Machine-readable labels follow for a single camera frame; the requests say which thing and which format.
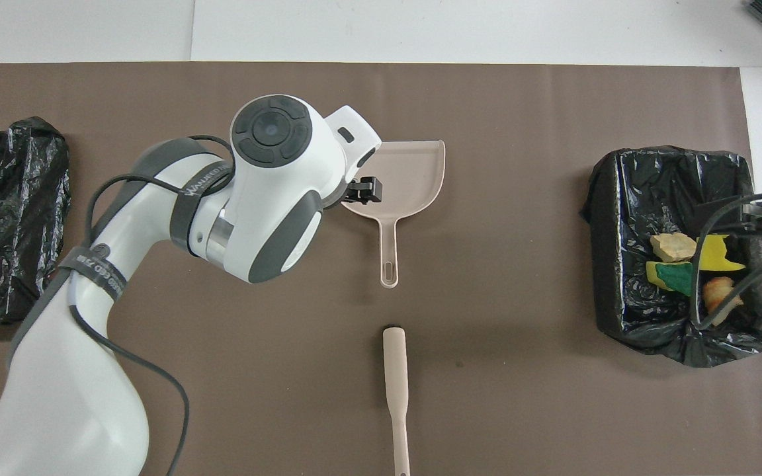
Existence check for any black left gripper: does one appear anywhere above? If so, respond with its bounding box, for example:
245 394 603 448
343 176 382 204

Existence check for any pink plastic dustpan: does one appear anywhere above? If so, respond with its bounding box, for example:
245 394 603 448
340 139 446 289

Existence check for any notched yellow sponge piece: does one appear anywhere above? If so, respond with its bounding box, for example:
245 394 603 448
697 233 747 272

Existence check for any striped croissant piece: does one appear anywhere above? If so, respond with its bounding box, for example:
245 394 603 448
702 276 744 327
650 232 699 264

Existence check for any yellow sponge piece green backing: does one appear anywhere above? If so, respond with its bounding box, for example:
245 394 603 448
646 260 697 297

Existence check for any pink brush with black bristles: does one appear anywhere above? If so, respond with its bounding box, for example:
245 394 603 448
382 325 413 476

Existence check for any open bin with black bag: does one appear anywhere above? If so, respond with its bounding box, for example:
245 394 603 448
581 146 762 368

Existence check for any bin covered by black bag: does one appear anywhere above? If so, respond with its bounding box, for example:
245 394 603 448
0 117 72 328

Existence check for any brown table mat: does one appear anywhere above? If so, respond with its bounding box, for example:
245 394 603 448
0 62 762 476

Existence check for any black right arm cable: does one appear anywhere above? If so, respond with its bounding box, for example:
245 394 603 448
687 192 762 329

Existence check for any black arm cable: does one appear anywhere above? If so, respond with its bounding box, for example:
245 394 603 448
687 192 762 329
67 135 236 476

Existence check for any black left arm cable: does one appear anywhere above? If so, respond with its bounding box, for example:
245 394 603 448
67 135 236 476

